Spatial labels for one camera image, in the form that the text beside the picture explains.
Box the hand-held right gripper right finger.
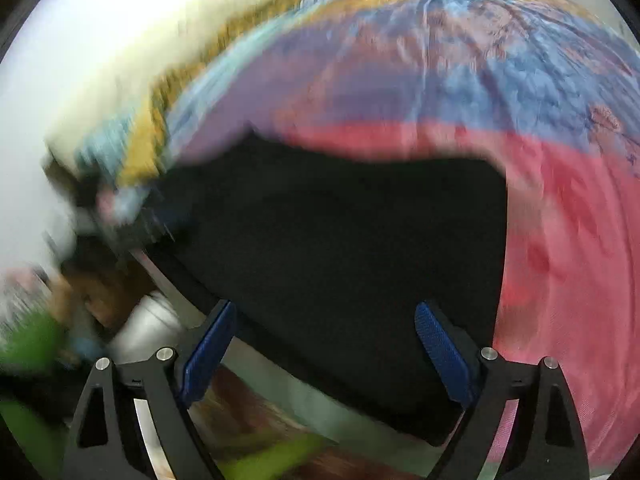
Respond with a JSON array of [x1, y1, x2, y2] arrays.
[[414, 300, 591, 480]]

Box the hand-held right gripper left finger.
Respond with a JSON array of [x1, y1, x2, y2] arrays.
[[62, 300, 240, 480]]

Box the black pants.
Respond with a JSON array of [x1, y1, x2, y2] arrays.
[[135, 130, 508, 448]]

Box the green object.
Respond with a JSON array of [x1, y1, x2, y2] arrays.
[[217, 435, 331, 480], [0, 310, 68, 376]]

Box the colourful patchwork quilt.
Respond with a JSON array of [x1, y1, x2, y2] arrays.
[[165, 0, 640, 476]]

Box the pink crumpled clothes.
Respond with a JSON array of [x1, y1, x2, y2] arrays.
[[95, 185, 146, 226]]

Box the yellow dotted pillow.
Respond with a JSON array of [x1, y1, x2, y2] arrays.
[[117, 95, 171, 186]]

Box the teal floral pillow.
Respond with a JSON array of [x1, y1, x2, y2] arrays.
[[75, 115, 136, 181]]

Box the cream padded headboard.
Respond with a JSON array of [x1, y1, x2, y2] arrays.
[[45, 0, 306, 161]]

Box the blue striped bed sheet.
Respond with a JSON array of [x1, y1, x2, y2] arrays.
[[162, 0, 351, 161]]

